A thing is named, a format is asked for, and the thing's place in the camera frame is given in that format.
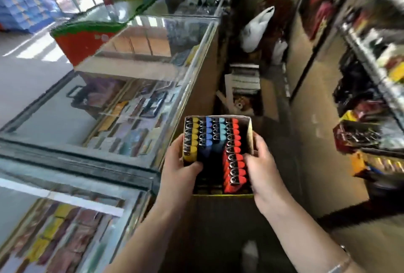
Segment person's right hand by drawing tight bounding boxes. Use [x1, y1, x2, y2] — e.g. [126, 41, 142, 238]
[243, 132, 294, 217]

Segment person's left hand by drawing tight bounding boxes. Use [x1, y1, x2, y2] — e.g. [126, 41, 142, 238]
[157, 134, 204, 210]

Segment row of plain coloured lighters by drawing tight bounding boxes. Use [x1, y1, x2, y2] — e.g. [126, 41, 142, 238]
[184, 117, 248, 193]

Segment black yellow display box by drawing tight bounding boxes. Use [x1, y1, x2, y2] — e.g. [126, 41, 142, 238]
[182, 115, 255, 196]

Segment dark goods shelf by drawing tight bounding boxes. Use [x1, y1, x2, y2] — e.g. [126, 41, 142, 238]
[332, 0, 404, 201]

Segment person's left forearm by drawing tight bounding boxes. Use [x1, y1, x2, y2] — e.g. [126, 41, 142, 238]
[104, 200, 190, 273]

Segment person's right forearm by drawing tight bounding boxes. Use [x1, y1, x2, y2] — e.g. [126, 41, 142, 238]
[255, 200, 367, 273]

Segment pile of boxes and papers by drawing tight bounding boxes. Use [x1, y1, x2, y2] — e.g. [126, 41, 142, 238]
[218, 63, 263, 119]

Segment glass display case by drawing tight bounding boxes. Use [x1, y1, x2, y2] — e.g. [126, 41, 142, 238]
[0, 0, 241, 273]

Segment row of cigarette packs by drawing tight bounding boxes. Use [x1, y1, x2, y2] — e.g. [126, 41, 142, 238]
[0, 80, 184, 273]

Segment white plastic bag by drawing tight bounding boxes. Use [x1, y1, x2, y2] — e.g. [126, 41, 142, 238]
[239, 6, 276, 54]

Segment red green container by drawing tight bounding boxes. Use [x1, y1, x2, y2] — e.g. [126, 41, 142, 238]
[50, 20, 155, 67]

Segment small white red bottle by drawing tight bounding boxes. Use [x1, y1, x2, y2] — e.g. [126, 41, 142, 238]
[101, 0, 121, 21]

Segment silver bracelet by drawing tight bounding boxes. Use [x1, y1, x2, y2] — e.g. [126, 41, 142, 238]
[328, 247, 353, 273]

